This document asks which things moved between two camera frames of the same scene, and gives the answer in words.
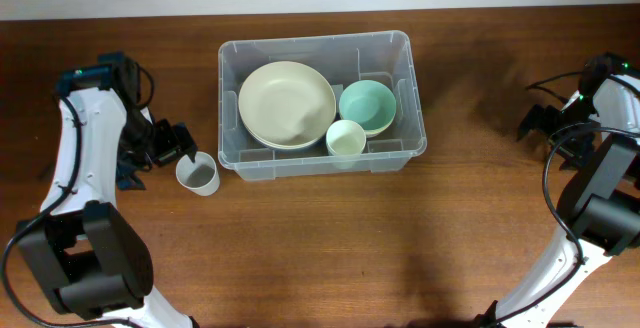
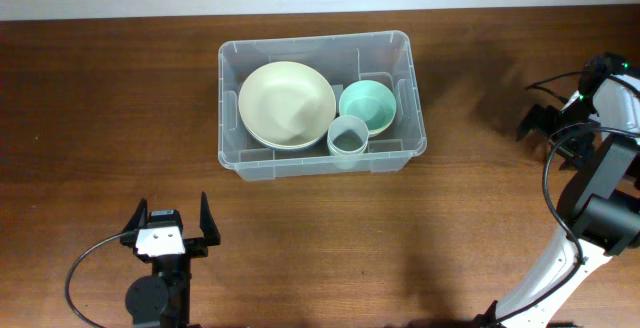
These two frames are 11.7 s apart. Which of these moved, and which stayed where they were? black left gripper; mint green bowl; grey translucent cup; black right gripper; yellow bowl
Moved: grey translucent cup; black left gripper
Stayed: yellow bowl; black right gripper; mint green bowl
